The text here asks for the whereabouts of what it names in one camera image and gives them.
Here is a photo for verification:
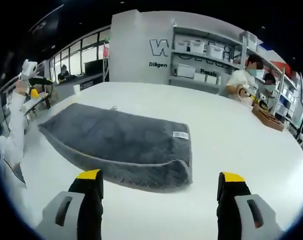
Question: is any grey towel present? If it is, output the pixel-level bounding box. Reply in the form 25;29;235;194
37;102;194;194

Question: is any person's left hand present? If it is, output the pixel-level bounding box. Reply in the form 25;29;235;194
14;79;33;96

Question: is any grey counter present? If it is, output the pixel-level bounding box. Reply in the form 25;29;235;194
55;73;104;98

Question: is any brown wooden tray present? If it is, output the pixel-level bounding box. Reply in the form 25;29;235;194
251;104;285;133

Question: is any large white storage box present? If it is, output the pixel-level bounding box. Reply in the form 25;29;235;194
176;63;196;79

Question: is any white lidded storage bin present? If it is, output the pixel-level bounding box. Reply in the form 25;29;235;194
188;40;206;54
206;44;226;61
174;39;190;53

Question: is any grey shelf unit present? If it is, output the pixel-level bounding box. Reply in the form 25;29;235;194
168;23;244;95

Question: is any dark wall screen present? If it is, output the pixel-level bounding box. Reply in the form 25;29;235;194
83;59;104;76

